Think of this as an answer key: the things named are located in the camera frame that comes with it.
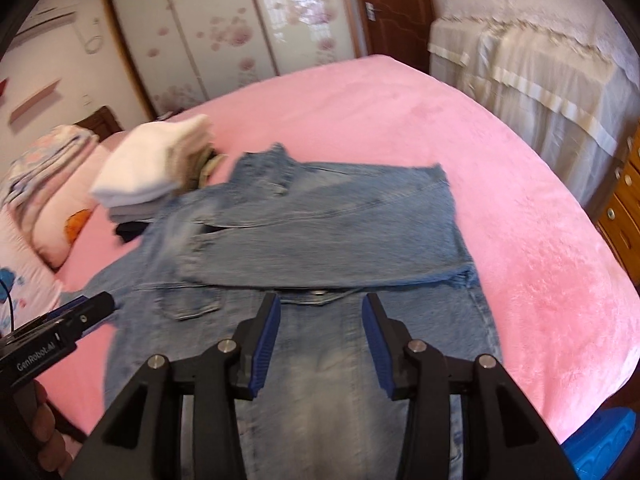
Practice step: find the blue plastic stool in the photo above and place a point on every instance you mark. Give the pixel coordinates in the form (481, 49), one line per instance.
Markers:
(600, 445)

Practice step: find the brown wooden door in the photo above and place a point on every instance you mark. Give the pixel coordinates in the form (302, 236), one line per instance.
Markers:
(400, 15)

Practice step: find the white air conditioner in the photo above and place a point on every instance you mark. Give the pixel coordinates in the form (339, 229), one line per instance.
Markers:
(45, 25)

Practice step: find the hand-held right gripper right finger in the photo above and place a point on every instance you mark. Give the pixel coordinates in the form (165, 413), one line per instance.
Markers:
(379, 347)

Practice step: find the pink pillow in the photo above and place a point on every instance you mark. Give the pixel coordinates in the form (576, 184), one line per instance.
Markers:
(60, 220)

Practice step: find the folded floral quilt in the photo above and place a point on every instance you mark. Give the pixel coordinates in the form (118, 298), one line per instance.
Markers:
(45, 160)

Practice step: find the stack of folded clothes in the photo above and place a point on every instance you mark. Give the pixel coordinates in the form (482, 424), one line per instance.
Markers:
(150, 160)

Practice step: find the person's left hand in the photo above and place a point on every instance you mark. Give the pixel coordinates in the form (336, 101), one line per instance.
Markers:
(47, 425)

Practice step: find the dark wooden headboard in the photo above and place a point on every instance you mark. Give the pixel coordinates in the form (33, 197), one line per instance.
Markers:
(102, 122)

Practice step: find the blue denim jeans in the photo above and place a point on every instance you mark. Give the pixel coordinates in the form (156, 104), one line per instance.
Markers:
(325, 220)

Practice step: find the wooden drawer cabinet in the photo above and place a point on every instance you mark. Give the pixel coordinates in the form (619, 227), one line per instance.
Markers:
(622, 210)

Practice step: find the furniture under white lace cover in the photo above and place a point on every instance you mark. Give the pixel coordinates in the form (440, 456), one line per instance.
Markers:
(540, 70)

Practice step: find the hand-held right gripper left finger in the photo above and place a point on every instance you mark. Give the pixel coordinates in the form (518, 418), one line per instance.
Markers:
(265, 347)

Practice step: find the pink wall shelf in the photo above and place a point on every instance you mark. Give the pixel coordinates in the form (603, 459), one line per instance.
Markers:
(35, 100)

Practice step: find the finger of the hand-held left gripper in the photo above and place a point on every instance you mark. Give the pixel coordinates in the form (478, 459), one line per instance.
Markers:
(70, 306)
(95, 307)

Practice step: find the white floral pillow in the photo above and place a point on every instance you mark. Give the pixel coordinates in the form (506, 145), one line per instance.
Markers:
(25, 270)

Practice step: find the floral sliding-door wardrobe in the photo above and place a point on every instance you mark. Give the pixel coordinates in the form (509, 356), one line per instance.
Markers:
(215, 25)

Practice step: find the pink bed blanket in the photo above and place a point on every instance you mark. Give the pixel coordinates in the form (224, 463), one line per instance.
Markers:
(525, 260)

